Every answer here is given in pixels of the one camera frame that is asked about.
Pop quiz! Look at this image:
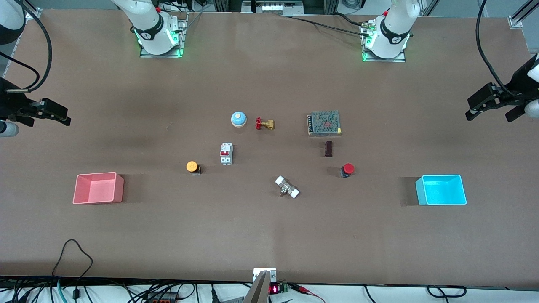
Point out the silver control unit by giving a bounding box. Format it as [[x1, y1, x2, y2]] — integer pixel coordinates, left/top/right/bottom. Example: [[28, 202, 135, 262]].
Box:
[[242, 0, 304, 16]]

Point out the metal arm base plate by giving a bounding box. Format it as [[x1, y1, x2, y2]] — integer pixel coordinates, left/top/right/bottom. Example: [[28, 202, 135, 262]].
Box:
[[361, 21, 407, 63], [140, 12, 187, 58]]

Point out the grey camera mount bar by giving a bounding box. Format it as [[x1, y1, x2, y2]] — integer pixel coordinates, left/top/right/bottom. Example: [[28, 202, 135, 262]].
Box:
[[243, 268, 278, 303]]

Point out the pink plastic box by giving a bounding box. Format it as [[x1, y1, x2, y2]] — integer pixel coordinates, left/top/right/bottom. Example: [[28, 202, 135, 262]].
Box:
[[72, 172, 125, 205]]

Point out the metal mesh power supply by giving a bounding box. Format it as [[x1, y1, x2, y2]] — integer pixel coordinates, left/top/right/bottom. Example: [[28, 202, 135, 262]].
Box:
[[307, 110, 342, 137]]

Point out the cyan plastic box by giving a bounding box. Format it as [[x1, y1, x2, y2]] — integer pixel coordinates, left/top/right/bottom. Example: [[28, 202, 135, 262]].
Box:
[[415, 174, 467, 206]]

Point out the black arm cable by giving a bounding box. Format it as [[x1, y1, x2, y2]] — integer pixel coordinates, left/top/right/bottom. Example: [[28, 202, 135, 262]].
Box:
[[0, 0, 53, 93], [476, 0, 539, 99]]

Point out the aluminium frame profile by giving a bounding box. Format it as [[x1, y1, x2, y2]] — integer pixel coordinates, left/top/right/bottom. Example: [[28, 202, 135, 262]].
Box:
[[21, 0, 43, 20], [507, 0, 539, 29]]

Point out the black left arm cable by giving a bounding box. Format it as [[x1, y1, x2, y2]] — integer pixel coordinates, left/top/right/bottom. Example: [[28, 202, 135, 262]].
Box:
[[476, 0, 539, 99]]

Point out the white metal tee fitting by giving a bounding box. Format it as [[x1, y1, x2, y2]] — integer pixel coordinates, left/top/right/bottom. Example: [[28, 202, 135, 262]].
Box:
[[275, 175, 300, 199]]

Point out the black coiled cable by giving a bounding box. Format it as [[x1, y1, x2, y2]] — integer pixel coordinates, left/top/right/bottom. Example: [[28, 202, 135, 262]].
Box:
[[427, 285, 467, 299]]

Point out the black power strip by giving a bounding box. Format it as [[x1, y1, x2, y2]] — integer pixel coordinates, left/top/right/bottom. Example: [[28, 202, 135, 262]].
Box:
[[142, 292, 178, 303]]

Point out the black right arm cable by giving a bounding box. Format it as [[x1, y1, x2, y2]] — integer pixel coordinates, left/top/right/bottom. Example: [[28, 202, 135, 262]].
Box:
[[0, 0, 53, 93]]

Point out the black table cable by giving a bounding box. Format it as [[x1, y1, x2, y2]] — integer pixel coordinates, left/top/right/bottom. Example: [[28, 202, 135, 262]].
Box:
[[331, 12, 370, 27], [291, 16, 372, 36]]

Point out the red clip lead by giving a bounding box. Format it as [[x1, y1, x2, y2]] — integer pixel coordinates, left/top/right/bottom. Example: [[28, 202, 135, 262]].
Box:
[[290, 284, 326, 303]]

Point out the black looped cable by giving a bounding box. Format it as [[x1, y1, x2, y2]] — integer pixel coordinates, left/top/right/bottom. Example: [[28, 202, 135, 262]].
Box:
[[51, 239, 94, 303]]

